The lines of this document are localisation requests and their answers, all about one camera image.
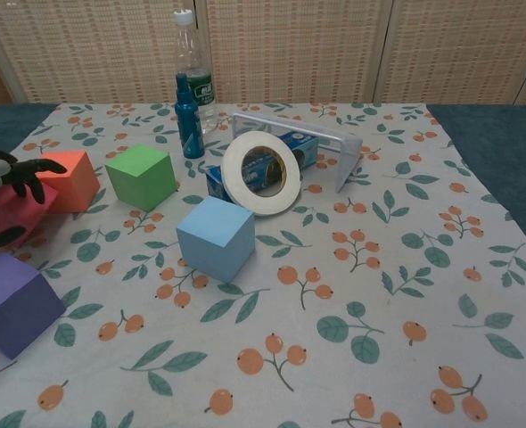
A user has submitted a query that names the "orange foam cube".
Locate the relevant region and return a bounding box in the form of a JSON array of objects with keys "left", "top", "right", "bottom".
[{"left": 37, "top": 150, "right": 102, "bottom": 215}]

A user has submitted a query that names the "white mesh metal rack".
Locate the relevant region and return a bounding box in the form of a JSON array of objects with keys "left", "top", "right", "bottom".
[{"left": 231, "top": 111, "right": 364, "bottom": 194}]

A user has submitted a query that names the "woven bamboo folding screen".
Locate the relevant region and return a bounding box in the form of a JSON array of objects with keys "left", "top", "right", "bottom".
[{"left": 0, "top": 0, "right": 526, "bottom": 112}]

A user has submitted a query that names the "green foam cube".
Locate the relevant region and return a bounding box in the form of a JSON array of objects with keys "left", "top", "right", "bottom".
[{"left": 104, "top": 144, "right": 177, "bottom": 212}]

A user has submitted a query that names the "clear plastic water bottle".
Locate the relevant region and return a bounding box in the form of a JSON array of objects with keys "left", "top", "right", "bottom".
[{"left": 173, "top": 9, "right": 220, "bottom": 136}]

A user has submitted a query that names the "purple foam cube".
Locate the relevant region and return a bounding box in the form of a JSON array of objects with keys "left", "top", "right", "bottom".
[{"left": 0, "top": 252, "right": 68, "bottom": 360}]

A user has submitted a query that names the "floral fruit print tablecloth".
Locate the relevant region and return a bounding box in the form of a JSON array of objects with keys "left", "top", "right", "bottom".
[{"left": 0, "top": 103, "right": 526, "bottom": 428}]

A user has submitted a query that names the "blue spray bottle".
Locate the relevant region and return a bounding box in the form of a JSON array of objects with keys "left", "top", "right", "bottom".
[{"left": 174, "top": 72, "right": 205, "bottom": 160}]

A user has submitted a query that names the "blue cardboard box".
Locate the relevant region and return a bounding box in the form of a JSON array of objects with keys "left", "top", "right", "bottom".
[{"left": 205, "top": 129, "right": 320, "bottom": 210}]

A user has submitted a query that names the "light blue foam cube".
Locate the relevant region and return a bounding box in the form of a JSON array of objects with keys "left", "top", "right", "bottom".
[{"left": 175, "top": 195, "right": 257, "bottom": 284}]

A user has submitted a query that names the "red foam cube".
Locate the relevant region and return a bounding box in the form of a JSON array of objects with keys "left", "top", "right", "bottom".
[{"left": 0, "top": 182, "right": 61, "bottom": 251}]

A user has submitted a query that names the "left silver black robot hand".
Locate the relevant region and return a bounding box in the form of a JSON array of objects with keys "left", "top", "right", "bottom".
[{"left": 0, "top": 148, "right": 69, "bottom": 251}]

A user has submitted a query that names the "white tape roll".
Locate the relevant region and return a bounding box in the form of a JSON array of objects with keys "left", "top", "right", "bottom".
[{"left": 220, "top": 131, "right": 303, "bottom": 218}]

